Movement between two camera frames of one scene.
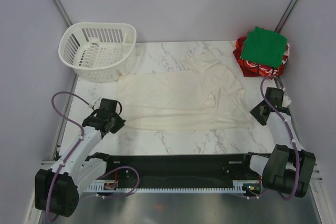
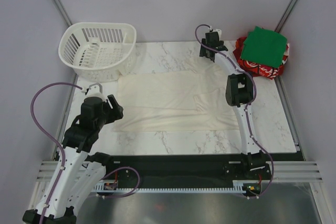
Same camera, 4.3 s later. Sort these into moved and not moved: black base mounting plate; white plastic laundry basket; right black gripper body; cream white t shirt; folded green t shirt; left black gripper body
Moved: left black gripper body; right black gripper body
Not moved: white plastic laundry basket; black base mounting plate; cream white t shirt; folded green t shirt
